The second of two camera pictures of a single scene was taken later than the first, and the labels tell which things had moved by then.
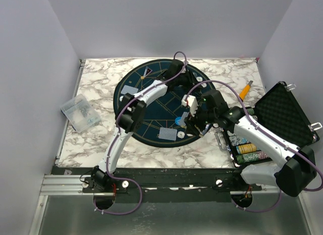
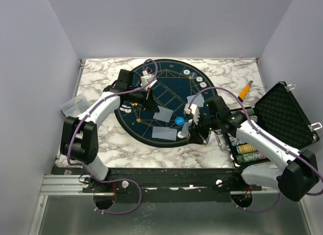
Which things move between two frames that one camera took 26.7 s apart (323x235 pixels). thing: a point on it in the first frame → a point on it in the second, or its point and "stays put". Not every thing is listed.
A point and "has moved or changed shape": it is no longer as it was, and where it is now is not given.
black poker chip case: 281,110 stays put
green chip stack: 251,156 stays put
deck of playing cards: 182,122 → 185,131
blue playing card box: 207,127 has moved or changed shape
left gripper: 191,81 → 148,102
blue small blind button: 177,120 stays put
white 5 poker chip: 180,134 stays put
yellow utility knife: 245,90 stays put
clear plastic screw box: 81,112 stays put
